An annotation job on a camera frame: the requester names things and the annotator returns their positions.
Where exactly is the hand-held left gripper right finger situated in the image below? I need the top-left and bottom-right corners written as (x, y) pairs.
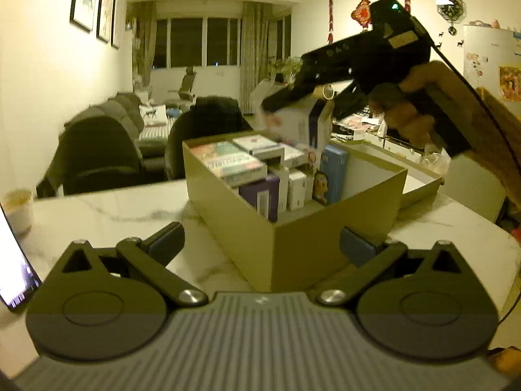
top-left (316, 226), bottom-right (483, 306)

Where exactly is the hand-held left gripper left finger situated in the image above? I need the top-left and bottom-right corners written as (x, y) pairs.
top-left (41, 222), bottom-right (209, 307)

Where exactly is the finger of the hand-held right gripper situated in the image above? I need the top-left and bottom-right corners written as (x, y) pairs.
top-left (260, 83), bottom-right (332, 115)
top-left (334, 81), bottom-right (369, 119)

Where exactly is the small white red-dot box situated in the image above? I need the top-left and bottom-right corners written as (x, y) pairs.
top-left (254, 83), bottom-right (336, 151)

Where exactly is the deep cardboard box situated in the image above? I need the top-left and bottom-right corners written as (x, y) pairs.
top-left (182, 130), bottom-right (408, 294)

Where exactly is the large white box blue print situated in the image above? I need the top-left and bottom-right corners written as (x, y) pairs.
top-left (190, 140), bottom-right (268, 188)

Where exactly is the purple medicine box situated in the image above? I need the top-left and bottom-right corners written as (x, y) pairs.
top-left (238, 173), bottom-right (281, 223)

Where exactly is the person's right forearm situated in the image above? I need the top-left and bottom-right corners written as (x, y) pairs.
top-left (464, 87), bottom-right (521, 212)

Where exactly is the white marble desktop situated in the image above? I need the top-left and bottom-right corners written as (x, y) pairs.
top-left (0, 177), bottom-right (521, 391)

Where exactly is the person's right hand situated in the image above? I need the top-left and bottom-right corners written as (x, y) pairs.
top-left (368, 60), bottom-right (458, 148)

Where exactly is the potted plant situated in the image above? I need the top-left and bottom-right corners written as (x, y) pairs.
top-left (273, 57), bottom-right (304, 86)

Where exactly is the red Chinese knot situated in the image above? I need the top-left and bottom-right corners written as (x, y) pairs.
top-left (352, 0), bottom-right (373, 31)

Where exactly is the patterned curtain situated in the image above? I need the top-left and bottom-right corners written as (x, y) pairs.
top-left (240, 2), bottom-right (273, 115)
top-left (134, 2), bottom-right (157, 90)

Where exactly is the low white cabinet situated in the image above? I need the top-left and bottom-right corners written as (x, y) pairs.
top-left (331, 106), bottom-right (432, 164)

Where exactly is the dining chair with black coat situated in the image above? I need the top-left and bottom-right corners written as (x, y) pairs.
top-left (165, 97), bottom-right (253, 180)

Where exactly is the shallow cardboard box lid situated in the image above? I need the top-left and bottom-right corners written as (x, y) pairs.
top-left (331, 140), bottom-right (444, 210)

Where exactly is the plastic bag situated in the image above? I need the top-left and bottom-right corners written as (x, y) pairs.
top-left (419, 152), bottom-right (452, 172)

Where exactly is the refrigerator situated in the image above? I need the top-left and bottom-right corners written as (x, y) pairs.
top-left (462, 24), bottom-right (521, 102)

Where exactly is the window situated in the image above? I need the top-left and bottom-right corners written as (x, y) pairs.
top-left (152, 16), bottom-right (243, 68)

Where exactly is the deer print cushion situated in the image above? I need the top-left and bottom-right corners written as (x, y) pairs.
top-left (139, 104), bottom-right (168, 128)

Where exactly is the dark green sofa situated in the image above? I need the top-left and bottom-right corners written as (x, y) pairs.
top-left (67, 92), bottom-right (180, 172)

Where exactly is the white bowl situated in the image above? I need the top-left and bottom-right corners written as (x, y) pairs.
top-left (0, 188), bottom-right (34, 235)

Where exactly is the smartphone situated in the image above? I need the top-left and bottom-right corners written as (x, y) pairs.
top-left (0, 204), bottom-right (43, 313)

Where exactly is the antler wall clock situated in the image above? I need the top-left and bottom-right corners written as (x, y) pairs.
top-left (433, 0), bottom-right (467, 23)

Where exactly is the black cable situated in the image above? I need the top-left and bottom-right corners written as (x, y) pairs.
top-left (425, 33), bottom-right (514, 164)

